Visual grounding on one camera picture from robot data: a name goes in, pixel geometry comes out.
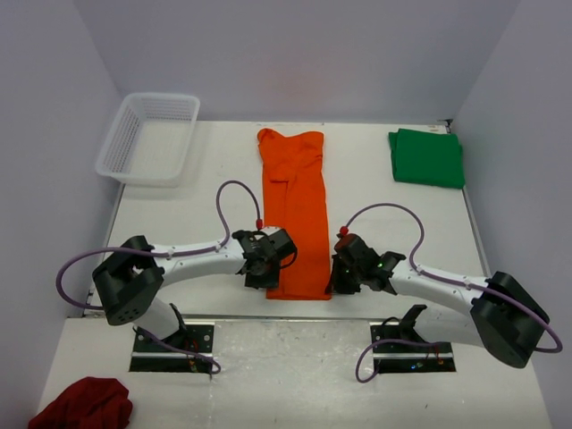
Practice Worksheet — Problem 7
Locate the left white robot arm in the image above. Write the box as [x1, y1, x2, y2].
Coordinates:
[92, 227, 298, 351]

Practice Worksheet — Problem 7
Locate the orange t shirt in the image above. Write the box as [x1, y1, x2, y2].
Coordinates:
[257, 128, 332, 300]

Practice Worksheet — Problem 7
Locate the folded green t shirt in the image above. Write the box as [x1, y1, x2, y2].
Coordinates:
[388, 129, 466, 189]

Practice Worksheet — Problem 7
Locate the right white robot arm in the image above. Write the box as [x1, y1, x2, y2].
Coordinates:
[329, 233, 550, 368]

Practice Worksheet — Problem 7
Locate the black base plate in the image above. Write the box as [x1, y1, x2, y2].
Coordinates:
[370, 305, 456, 374]
[129, 322, 219, 375]

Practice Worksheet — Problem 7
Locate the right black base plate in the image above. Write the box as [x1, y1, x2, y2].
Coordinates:
[370, 305, 456, 374]

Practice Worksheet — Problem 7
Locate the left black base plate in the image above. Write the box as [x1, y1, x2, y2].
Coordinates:
[129, 322, 219, 375]

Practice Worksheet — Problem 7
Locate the crumpled dark red t shirt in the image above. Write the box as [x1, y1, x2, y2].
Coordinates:
[28, 377, 133, 428]

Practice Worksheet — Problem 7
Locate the white plastic mesh basket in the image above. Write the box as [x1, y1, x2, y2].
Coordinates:
[95, 92, 200, 188]

